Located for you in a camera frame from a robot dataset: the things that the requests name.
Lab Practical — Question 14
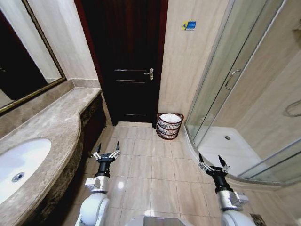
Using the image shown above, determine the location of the dark wicker hamper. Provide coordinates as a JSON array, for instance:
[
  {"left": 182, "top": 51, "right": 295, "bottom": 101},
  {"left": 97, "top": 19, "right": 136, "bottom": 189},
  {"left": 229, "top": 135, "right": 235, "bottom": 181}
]
[{"left": 156, "top": 113, "right": 185, "bottom": 141}]

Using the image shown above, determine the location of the chrome shower door handle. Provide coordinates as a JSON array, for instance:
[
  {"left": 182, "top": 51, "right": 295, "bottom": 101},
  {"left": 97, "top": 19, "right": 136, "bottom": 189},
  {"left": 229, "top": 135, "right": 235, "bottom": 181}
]
[{"left": 224, "top": 69, "right": 242, "bottom": 91}]

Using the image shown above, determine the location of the glass shower enclosure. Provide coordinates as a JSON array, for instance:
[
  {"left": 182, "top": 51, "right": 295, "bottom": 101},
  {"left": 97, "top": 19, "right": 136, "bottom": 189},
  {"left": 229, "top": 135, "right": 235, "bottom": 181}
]
[{"left": 184, "top": 0, "right": 301, "bottom": 188}]

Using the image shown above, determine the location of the marble vanity counter cabinet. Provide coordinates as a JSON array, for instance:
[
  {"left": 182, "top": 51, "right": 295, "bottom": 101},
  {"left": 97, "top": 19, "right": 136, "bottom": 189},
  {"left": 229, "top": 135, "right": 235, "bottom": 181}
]
[{"left": 0, "top": 87, "right": 107, "bottom": 226}]

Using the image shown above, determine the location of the white shower tray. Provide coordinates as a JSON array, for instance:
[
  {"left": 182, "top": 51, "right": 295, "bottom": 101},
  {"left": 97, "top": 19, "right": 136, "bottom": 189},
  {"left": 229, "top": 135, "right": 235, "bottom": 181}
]
[{"left": 184, "top": 126, "right": 301, "bottom": 189}]

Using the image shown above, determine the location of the blue yellow wall sign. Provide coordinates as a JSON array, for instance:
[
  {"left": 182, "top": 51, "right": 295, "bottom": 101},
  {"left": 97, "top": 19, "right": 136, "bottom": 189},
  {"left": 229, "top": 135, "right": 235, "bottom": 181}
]
[{"left": 182, "top": 20, "right": 197, "bottom": 32}]

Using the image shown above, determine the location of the gilt framed wall mirror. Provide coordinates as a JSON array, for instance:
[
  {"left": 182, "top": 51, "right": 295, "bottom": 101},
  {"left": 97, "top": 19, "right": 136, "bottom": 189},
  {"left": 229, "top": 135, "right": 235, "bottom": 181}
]
[{"left": 0, "top": 0, "right": 67, "bottom": 116}]

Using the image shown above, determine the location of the metal sink drain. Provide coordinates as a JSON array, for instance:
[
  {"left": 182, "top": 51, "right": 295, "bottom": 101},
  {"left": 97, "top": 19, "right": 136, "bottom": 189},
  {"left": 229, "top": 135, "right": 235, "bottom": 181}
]
[{"left": 11, "top": 172, "right": 25, "bottom": 183}]

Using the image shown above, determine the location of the robot white chest shell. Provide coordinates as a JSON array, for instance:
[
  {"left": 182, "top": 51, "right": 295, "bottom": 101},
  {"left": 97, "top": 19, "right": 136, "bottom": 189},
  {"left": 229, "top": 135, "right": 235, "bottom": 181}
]
[{"left": 127, "top": 216, "right": 186, "bottom": 226}]

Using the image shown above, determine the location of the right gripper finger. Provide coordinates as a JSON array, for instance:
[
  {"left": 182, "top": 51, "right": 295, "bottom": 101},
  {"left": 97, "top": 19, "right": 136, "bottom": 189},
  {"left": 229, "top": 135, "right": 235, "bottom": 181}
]
[
  {"left": 217, "top": 154, "right": 230, "bottom": 172},
  {"left": 198, "top": 153, "right": 212, "bottom": 173}
]

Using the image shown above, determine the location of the white oval sink basin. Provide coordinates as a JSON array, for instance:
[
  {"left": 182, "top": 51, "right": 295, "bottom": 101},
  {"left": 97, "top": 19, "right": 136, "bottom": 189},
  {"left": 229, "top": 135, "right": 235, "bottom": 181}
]
[{"left": 0, "top": 138, "right": 52, "bottom": 205}]

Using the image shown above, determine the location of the silver door lever handle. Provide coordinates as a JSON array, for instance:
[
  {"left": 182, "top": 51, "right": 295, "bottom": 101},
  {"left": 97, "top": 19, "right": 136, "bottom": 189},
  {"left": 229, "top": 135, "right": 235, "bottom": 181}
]
[{"left": 143, "top": 67, "right": 155, "bottom": 81}]

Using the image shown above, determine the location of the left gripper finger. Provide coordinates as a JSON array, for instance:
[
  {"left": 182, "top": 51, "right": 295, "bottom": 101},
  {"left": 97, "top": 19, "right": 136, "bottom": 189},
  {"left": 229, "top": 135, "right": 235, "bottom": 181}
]
[
  {"left": 90, "top": 143, "right": 102, "bottom": 161},
  {"left": 109, "top": 140, "right": 121, "bottom": 160}
]

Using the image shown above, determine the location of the chrome shower hose loop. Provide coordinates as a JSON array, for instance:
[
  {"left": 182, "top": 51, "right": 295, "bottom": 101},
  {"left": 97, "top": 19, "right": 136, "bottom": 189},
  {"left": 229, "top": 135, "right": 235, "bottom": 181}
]
[{"left": 282, "top": 100, "right": 301, "bottom": 118}]

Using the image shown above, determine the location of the dark wooden door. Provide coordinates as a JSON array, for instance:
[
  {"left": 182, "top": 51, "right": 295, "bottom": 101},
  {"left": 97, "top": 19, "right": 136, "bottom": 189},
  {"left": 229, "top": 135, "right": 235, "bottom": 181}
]
[{"left": 74, "top": 0, "right": 169, "bottom": 127}]

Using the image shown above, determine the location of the white towel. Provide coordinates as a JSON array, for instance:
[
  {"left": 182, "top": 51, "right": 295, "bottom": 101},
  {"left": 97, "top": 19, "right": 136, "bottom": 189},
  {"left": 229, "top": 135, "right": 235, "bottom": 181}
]
[{"left": 159, "top": 113, "right": 182, "bottom": 124}]

